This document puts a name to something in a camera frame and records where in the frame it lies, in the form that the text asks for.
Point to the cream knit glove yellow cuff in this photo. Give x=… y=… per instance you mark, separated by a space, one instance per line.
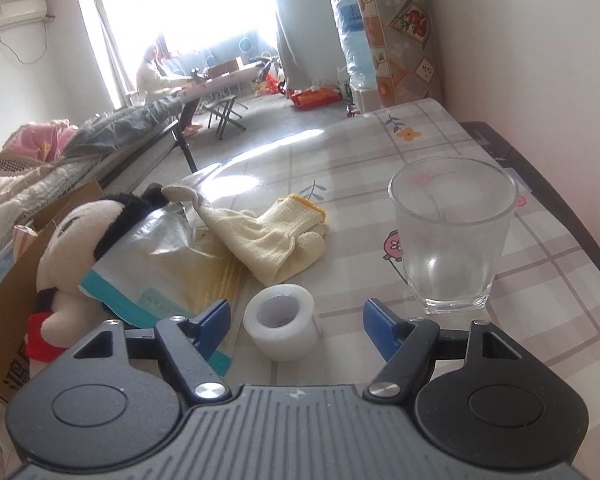
x=277 y=245

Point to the white wall air conditioner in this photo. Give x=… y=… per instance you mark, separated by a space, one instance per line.
x=14 y=13

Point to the plush doll black hair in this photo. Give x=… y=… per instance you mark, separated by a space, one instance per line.
x=63 y=314

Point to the patterned fabric covered cabinet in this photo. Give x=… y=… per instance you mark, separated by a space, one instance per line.
x=404 y=50

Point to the brown cardboard box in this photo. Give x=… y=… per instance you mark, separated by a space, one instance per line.
x=18 y=290

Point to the white tape roll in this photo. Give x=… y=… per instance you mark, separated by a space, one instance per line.
x=282 y=322

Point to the pink pillow on bed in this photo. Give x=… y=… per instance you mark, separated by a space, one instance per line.
x=43 y=141

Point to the white water dispenser base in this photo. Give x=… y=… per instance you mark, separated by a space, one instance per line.
x=362 y=101

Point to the clear drinking glass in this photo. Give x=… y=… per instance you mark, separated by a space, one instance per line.
x=453 y=216

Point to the grey window curtain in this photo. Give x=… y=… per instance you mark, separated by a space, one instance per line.
x=308 y=43

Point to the bed with quilts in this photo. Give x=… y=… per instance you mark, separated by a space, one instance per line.
x=101 y=147

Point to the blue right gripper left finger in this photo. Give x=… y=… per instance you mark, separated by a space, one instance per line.
x=185 y=347

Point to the blue water bottle on dispenser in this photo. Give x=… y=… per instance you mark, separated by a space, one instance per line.
x=353 y=42

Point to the plastic bag of toothpicks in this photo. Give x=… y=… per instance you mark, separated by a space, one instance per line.
x=168 y=266

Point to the red snack package on floor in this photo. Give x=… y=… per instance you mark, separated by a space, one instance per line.
x=314 y=97

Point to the seated person in white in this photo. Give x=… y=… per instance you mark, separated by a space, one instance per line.
x=152 y=80

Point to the folding table by window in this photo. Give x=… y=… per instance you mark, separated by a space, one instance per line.
x=192 y=96

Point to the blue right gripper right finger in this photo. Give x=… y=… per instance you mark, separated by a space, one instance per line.
x=407 y=346

